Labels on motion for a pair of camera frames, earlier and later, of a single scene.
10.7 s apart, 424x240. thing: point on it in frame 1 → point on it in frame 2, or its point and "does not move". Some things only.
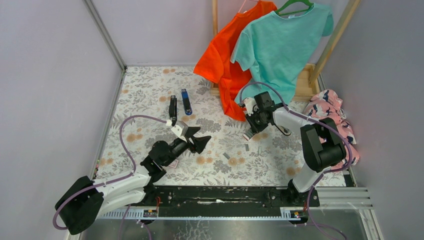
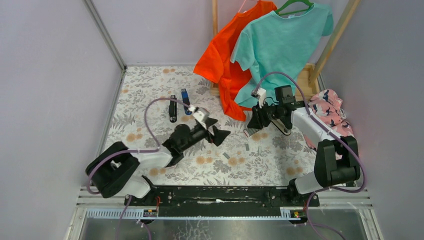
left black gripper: x=199 y=143 → x=218 y=135
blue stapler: x=187 y=107 does not move
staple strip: x=226 y=155 does not move
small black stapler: x=173 y=110 does not move
